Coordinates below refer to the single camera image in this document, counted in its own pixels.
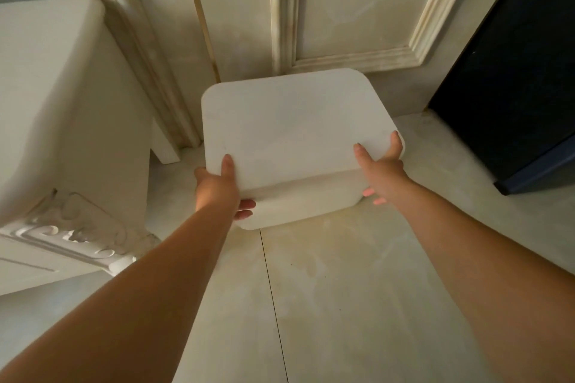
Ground white carved cabinet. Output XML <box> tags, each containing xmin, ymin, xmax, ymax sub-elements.
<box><xmin>0</xmin><ymin>0</ymin><xmax>181</xmax><ymax>296</ymax></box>

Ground cream moulded door frame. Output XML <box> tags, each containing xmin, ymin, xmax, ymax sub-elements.
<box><xmin>50</xmin><ymin>0</ymin><xmax>202</xmax><ymax>150</ymax></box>

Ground person's right forearm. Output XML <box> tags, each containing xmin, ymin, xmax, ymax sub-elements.
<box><xmin>385</xmin><ymin>176</ymin><xmax>575</xmax><ymax>383</ymax></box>

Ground person's left hand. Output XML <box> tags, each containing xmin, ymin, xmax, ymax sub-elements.
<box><xmin>193</xmin><ymin>154</ymin><xmax>257</xmax><ymax>222</ymax></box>

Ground dark blue cabinet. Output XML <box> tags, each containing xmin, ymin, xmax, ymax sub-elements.
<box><xmin>428</xmin><ymin>0</ymin><xmax>575</xmax><ymax>196</ymax></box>

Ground cream panelled door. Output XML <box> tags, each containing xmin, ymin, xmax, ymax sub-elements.
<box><xmin>182</xmin><ymin>0</ymin><xmax>533</xmax><ymax>83</ymax></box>

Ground white rounded stool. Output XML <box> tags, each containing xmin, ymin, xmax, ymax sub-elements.
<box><xmin>201</xmin><ymin>68</ymin><xmax>406</xmax><ymax>231</ymax></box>

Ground person's right hand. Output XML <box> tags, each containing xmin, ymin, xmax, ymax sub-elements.
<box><xmin>353</xmin><ymin>130</ymin><xmax>410</xmax><ymax>206</ymax></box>

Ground person's left forearm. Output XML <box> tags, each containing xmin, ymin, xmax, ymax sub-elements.
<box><xmin>0</xmin><ymin>205</ymin><xmax>236</xmax><ymax>383</ymax></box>

